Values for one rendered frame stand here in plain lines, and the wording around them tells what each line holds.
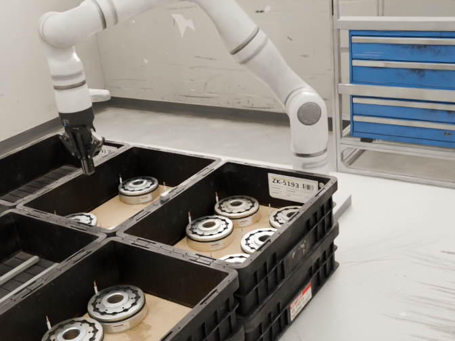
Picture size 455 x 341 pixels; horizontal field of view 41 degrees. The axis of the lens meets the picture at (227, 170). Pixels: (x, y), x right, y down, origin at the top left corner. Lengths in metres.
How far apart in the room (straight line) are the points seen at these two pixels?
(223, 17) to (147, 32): 3.53
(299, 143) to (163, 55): 3.44
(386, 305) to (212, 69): 3.50
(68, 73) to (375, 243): 0.82
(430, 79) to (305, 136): 1.61
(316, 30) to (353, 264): 2.84
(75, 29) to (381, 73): 2.04
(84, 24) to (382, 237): 0.86
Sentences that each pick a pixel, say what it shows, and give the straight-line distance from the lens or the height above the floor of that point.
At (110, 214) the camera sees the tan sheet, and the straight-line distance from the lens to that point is 1.50.
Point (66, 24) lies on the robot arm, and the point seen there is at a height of 1.30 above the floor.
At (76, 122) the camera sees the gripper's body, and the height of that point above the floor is 1.09.
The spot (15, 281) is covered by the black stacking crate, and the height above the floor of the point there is 0.83.
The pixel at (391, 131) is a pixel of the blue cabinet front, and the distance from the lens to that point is 3.16.
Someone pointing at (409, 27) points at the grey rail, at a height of 0.90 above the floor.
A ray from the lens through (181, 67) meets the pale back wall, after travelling 4.78.
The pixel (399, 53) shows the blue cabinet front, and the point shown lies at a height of 0.77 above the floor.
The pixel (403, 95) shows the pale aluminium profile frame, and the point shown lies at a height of 0.58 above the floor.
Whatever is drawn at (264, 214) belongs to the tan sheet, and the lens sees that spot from 1.39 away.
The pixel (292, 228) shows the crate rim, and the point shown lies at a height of 0.92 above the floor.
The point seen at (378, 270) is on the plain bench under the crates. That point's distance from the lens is 1.42.
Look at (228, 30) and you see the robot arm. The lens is 1.40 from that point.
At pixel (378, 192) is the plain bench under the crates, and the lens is 1.77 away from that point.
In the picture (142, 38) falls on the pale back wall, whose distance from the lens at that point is 4.96.
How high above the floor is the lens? 1.48
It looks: 23 degrees down
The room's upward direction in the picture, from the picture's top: 6 degrees counter-clockwise
